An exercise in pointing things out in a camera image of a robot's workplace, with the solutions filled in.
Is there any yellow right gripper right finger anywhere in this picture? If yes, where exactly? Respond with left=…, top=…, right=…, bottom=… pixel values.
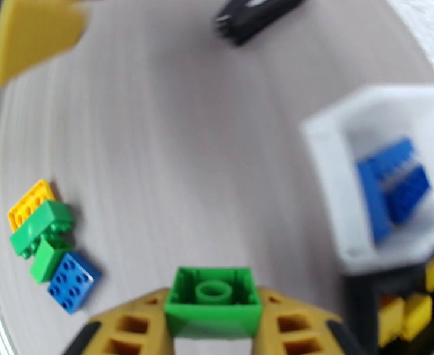
left=254, top=287, right=358, bottom=355

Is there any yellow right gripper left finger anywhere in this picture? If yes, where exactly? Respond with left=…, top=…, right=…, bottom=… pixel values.
left=60, top=287, right=175, bottom=355

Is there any green lego brick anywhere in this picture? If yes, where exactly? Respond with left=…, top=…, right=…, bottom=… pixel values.
left=29, top=237, right=74, bottom=285
left=164, top=267, right=264, bottom=340
left=9, top=200, right=75, bottom=259

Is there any long blue lego brick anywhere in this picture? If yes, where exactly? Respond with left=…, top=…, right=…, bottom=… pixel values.
left=355, top=157, right=393, bottom=244
left=366, top=137, right=419, bottom=183

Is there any yellow lego plate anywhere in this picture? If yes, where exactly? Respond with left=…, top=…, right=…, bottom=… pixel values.
left=8, top=179, right=57, bottom=233

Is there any black plastic bin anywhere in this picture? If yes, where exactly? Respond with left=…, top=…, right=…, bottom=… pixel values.
left=344, top=246, right=434, bottom=355

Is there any blue square lego brick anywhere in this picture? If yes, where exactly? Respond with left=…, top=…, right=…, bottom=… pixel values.
left=47, top=252, right=103, bottom=315

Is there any white plastic bin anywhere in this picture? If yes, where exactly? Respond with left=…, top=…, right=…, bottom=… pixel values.
left=300, top=83, right=434, bottom=273

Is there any black stapler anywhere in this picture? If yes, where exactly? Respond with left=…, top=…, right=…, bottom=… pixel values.
left=213, top=0, right=308, bottom=46

